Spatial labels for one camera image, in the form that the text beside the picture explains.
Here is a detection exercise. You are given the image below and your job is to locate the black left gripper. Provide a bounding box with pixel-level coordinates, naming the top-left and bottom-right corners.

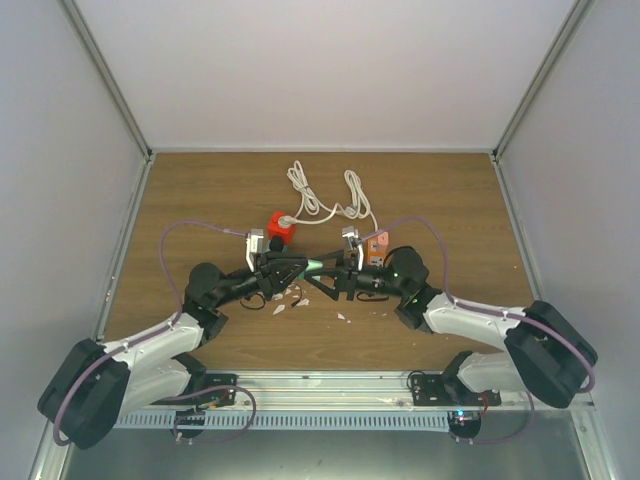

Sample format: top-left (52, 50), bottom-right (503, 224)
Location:
top-left (214, 251), bottom-right (308, 308)

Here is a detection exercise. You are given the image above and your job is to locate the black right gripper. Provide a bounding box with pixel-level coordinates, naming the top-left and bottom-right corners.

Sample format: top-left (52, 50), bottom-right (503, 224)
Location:
top-left (305, 249), bottom-right (407, 301)

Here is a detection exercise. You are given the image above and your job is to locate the black power adapter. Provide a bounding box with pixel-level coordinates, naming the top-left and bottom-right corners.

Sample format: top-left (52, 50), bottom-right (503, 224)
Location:
top-left (269, 237), bottom-right (284, 252)

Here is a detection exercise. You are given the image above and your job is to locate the green square adapter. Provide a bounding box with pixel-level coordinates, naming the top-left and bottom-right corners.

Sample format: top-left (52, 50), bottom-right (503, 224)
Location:
top-left (305, 260), bottom-right (323, 272)

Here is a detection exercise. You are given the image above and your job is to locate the red cube power socket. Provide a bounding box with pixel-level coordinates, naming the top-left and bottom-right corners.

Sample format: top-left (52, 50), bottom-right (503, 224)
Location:
top-left (267, 211), bottom-right (296, 246)

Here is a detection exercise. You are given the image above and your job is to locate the orange power strip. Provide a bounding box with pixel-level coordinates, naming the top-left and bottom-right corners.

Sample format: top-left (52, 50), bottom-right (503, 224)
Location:
top-left (366, 236), bottom-right (388, 267)

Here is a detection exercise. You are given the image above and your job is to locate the white power cable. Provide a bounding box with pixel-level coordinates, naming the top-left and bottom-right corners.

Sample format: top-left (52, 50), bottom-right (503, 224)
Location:
top-left (277, 169), bottom-right (379, 236)

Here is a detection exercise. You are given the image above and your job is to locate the pink square adapter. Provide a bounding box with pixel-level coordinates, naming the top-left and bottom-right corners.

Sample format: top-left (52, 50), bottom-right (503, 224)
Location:
top-left (376, 232), bottom-right (389, 250)

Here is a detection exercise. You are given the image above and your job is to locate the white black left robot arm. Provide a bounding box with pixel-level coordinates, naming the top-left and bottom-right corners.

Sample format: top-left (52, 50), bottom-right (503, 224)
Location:
top-left (37, 252), bottom-right (309, 449)

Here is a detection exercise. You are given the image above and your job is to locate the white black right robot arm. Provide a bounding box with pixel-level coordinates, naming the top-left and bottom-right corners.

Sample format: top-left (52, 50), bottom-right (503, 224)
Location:
top-left (305, 246), bottom-right (598, 408)

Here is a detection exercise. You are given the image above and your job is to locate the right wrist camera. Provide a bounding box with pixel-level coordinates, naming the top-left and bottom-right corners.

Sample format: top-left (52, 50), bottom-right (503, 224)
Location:
top-left (341, 226), bottom-right (364, 270)

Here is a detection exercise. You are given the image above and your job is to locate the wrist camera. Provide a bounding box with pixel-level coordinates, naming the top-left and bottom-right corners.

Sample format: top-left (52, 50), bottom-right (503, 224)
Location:
top-left (245, 229), bottom-right (265, 272)
top-left (341, 226), bottom-right (364, 270)

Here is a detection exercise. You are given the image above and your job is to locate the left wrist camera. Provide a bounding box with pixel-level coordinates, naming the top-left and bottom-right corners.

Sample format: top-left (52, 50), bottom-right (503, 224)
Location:
top-left (245, 229), bottom-right (265, 272)

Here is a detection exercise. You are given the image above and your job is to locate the white cable with plug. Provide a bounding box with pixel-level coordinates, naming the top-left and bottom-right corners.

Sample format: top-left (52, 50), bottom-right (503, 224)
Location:
top-left (287, 160), bottom-right (351, 221)

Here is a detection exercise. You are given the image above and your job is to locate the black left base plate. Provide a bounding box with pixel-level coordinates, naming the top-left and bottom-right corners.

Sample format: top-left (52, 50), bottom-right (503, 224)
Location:
top-left (153, 373), bottom-right (238, 408)

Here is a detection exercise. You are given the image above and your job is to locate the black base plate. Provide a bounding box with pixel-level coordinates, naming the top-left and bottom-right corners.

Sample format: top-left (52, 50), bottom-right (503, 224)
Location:
top-left (153, 373), bottom-right (238, 408)
top-left (406, 371), bottom-right (502, 407)

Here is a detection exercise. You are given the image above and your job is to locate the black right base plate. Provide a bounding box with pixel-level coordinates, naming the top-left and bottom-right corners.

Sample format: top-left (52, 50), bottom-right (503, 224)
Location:
top-left (406, 371), bottom-right (502, 407)

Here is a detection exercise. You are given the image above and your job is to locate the slotted cable duct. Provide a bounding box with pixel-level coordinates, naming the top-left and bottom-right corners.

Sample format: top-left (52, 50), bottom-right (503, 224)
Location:
top-left (116, 410), bottom-right (449, 432)

